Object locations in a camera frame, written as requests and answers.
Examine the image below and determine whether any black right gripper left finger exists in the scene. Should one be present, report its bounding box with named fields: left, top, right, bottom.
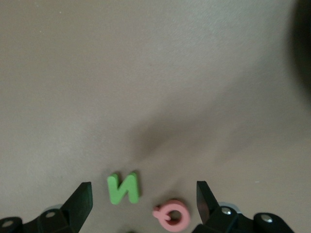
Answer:
left=0, top=182, right=94, bottom=233

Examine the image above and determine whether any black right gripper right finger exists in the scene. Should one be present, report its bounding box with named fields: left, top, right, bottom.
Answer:
left=191, top=181, right=296, bottom=233

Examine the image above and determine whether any pink foam uppercase Q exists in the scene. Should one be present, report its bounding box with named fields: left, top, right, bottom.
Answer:
left=152, top=199, right=191, bottom=233

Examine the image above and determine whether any green foam uppercase N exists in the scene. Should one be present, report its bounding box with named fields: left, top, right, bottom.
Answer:
left=106, top=171, right=140, bottom=204

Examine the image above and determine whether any brown table mat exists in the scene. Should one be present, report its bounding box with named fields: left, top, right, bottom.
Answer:
left=0, top=0, right=311, bottom=233

